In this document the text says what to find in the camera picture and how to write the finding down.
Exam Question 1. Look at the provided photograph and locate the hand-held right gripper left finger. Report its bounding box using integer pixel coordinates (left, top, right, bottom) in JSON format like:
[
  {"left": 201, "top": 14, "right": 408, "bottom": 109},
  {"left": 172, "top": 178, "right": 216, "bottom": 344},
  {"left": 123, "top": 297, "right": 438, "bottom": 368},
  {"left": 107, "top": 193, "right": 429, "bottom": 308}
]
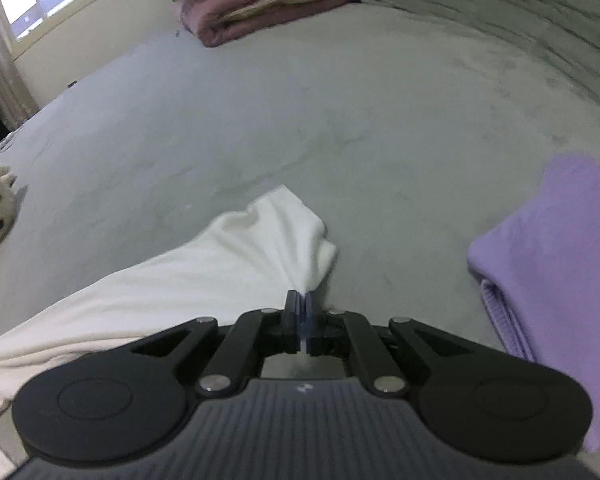
[{"left": 130, "top": 290, "right": 305, "bottom": 397}]

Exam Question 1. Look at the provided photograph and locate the beige curtain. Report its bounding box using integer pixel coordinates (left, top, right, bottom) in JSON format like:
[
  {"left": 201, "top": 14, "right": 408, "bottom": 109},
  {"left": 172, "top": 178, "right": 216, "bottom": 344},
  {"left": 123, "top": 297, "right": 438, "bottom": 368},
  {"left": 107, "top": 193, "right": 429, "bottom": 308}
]
[{"left": 0, "top": 0, "right": 40, "bottom": 126}]

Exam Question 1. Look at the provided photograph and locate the grey quilted blanket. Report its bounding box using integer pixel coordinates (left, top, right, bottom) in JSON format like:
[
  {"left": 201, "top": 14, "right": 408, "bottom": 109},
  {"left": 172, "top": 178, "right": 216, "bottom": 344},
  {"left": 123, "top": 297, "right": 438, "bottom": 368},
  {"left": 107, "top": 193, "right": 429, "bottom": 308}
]
[{"left": 365, "top": 0, "right": 600, "bottom": 126}]

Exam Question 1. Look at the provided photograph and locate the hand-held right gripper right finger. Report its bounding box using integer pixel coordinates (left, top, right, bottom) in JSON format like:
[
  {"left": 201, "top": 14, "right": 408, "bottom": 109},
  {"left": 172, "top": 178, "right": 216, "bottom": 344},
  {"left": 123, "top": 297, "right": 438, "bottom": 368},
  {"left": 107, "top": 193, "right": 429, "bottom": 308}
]
[{"left": 304, "top": 290, "right": 473, "bottom": 397}]

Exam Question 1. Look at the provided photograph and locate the white garment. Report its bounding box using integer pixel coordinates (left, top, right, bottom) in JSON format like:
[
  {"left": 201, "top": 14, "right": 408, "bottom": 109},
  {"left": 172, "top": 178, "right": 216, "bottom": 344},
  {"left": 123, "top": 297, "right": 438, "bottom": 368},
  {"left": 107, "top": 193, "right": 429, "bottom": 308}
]
[{"left": 0, "top": 185, "right": 340, "bottom": 480}]

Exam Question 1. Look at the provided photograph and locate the purple folded garment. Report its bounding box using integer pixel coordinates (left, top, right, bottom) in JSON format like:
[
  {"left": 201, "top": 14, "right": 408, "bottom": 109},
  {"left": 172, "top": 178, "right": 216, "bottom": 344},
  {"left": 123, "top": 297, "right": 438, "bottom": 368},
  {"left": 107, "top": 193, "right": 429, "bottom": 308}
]
[{"left": 466, "top": 154, "right": 600, "bottom": 456}]

